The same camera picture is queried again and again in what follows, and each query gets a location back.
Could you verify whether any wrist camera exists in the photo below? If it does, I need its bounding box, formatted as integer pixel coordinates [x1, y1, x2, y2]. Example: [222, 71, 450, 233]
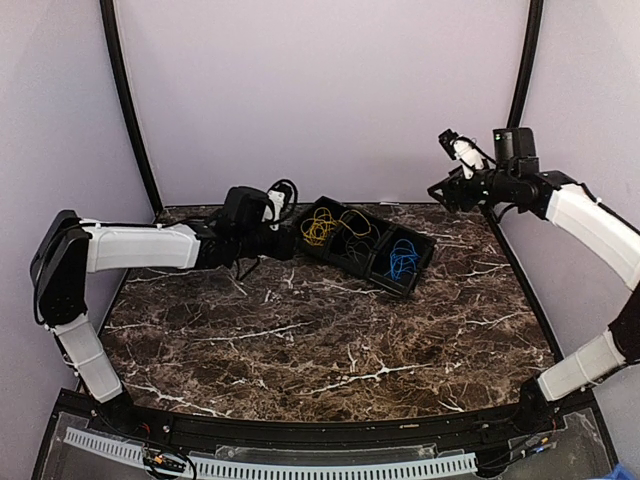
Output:
[438, 129, 490, 180]
[262, 179, 298, 231]

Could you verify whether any black three-compartment bin tray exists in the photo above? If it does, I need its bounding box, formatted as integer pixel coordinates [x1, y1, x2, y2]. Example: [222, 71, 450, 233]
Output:
[294, 196, 436, 298]

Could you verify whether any black front rail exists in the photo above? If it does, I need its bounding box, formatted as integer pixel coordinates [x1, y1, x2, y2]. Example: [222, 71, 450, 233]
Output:
[91, 398, 521, 451]

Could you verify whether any black frame post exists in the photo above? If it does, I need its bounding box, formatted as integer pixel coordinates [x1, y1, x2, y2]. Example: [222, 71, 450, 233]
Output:
[99, 0, 164, 214]
[479, 0, 545, 221]

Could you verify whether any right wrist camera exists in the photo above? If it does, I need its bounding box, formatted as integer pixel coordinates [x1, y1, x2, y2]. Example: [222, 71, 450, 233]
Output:
[438, 129, 490, 180]

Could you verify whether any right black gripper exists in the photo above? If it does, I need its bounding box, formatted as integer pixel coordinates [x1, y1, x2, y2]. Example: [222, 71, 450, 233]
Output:
[428, 163, 516, 214]

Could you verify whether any left black frame post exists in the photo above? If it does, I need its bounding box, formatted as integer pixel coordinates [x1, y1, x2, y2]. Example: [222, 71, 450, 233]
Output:
[99, 0, 164, 214]

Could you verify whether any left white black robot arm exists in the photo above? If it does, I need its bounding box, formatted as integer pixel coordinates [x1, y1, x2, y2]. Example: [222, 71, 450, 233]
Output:
[30, 179, 298, 436]

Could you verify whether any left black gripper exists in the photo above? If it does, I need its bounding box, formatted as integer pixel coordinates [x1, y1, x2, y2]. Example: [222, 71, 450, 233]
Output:
[235, 222, 303, 260]

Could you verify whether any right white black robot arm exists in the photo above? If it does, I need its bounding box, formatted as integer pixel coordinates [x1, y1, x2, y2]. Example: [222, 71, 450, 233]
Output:
[428, 127, 639, 434]

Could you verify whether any blue object bottom corner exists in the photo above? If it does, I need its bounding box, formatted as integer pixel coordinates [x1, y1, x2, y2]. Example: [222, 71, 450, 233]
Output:
[606, 464, 639, 480]

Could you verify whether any grey cable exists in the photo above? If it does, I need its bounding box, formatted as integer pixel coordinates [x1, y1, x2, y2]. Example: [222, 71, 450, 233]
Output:
[337, 209, 381, 266]

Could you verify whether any right black frame post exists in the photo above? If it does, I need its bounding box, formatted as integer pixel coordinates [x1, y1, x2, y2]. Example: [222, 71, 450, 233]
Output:
[479, 0, 545, 221]

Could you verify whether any white slotted cable duct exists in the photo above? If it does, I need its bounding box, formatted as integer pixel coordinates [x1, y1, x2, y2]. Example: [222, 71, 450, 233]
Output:
[64, 427, 477, 479]

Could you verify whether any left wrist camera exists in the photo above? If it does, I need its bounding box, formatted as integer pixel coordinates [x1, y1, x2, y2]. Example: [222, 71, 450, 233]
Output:
[262, 179, 298, 231]

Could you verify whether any blue cable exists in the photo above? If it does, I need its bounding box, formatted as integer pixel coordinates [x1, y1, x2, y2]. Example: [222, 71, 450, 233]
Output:
[387, 238, 422, 281]

